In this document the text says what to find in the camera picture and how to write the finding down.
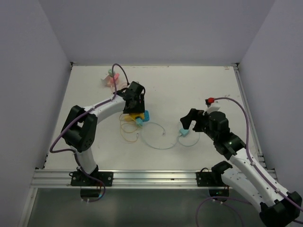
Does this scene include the light blue cable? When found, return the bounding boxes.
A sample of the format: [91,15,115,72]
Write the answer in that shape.
[141,122,202,150]

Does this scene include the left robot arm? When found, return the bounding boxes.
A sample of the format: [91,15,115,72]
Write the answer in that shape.
[62,81,145,187]

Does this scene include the yellow cube socket adapter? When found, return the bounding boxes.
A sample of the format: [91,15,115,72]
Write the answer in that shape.
[129,113,145,121]

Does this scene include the left black mount plate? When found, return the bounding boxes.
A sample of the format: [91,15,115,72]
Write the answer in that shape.
[69,171,113,187]

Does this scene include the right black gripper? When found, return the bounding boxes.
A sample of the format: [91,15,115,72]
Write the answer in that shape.
[180,108,217,141]

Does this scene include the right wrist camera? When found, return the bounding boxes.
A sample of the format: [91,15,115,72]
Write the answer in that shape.
[205,97,220,114]

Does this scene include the right black mount plate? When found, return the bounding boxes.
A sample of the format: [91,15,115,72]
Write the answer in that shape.
[196,167,225,187]

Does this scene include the black mount plate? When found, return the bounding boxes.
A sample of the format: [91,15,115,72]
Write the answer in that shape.
[196,167,225,187]
[69,171,113,187]

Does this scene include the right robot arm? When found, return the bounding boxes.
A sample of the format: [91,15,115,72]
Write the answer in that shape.
[180,109,302,227]

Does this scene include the teal charger plug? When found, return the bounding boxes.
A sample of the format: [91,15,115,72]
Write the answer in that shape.
[135,118,143,127]

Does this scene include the blue power socket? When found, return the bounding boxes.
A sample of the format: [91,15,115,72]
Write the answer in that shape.
[143,110,150,122]

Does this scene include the yellow charger plug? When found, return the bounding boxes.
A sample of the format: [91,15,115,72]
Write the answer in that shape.
[122,115,132,122]

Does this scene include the light blue charger plug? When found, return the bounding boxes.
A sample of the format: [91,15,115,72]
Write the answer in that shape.
[179,128,189,137]

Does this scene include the pink socket adapter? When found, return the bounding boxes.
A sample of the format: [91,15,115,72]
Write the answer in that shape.
[100,73,120,87]

